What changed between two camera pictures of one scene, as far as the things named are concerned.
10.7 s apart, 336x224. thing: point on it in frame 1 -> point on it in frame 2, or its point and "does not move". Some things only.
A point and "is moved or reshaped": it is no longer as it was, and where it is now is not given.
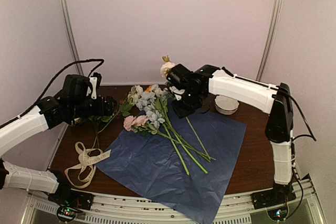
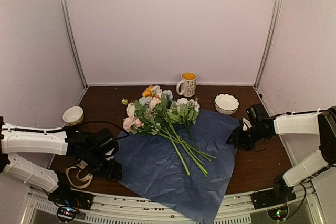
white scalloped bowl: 226,105 does not move
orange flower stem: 151,89 is moved or reshaped
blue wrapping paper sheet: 187,163 does not move
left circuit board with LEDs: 65,214 does not move
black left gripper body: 80,108 -> 96,166
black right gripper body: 190,104 -> 247,140
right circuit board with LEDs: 278,214 does not move
